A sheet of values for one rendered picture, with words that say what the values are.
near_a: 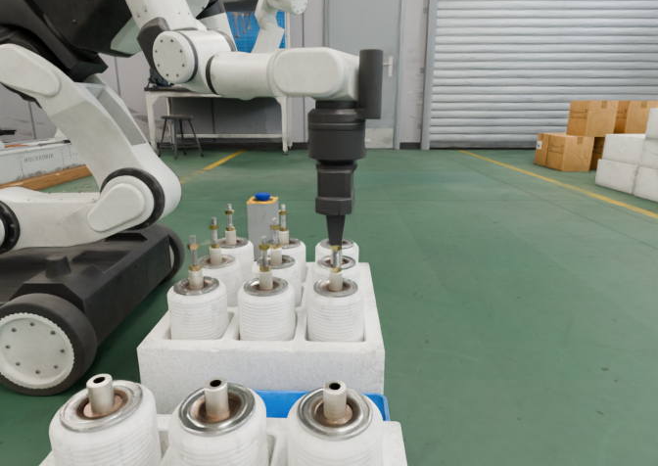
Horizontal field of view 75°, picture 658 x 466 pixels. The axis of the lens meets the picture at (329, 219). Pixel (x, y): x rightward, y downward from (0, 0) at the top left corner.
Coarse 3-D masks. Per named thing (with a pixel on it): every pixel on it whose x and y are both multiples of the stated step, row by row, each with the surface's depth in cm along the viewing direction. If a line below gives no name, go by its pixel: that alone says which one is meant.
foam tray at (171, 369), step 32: (160, 320) 76; (160, 352) 67; (192, 352) 67; (224, 352) 67; (256, 352) 66; (288, 352) 66; (320, 352) 66; (352, 352) 66; (384, 352) 66; (160, 384) 68; (192, 384) 68; (256, 384) 68; (288, 384) 68; (320, 384) 68; (352, 384) 67
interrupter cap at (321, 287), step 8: (320, 280) 74; (328, 280) 74; (344, 280) 74; (320, 288) 71; (328, 288) 72; (344, 288) 72; (352, 288) 71; (328, 296) 68; (336, 296) 68; (344, 296) 68
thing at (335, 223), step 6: (330, 216) 67; (336, 216) 67; (342, 216) 67; (330, 222) 67; (336, 222) 67; (342, 222) 67; (330, 228) 68; (336, 228) 68; (342, 228) 67; (330, 234) 68; (336, 234) 68; (342, 234) 68; (330, 240) 68; (336, 240) 68; (342, 240) 68
